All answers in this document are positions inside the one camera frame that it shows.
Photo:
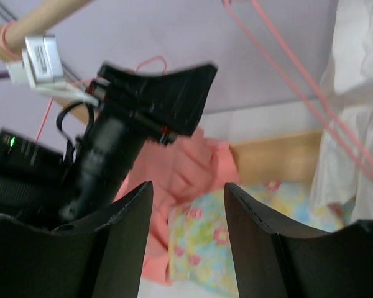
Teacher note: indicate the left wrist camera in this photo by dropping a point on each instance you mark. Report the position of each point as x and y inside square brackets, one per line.
[41, 68]

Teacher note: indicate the salmon pink dress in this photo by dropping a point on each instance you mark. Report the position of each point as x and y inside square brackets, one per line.
[181, 172]

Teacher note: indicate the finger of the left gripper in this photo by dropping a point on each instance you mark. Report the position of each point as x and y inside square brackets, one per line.
[175, 100]

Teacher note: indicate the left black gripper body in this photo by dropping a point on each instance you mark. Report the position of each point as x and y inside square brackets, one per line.
[106, 154]

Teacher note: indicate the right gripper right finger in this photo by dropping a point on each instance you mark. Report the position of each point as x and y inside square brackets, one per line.
[276, 256]

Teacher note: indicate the floral pastel skirt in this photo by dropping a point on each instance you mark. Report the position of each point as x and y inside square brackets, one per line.
[198, 240]

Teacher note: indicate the wooden clothes rack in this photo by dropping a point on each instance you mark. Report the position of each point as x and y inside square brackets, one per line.
[273, 136]

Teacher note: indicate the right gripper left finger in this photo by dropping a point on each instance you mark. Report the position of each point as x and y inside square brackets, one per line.
[100, 255]

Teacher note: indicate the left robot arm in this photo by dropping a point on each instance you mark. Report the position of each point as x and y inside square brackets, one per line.
[46, 188]

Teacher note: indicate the white ruffled garment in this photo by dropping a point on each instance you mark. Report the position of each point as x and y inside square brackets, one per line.
[339, 184]

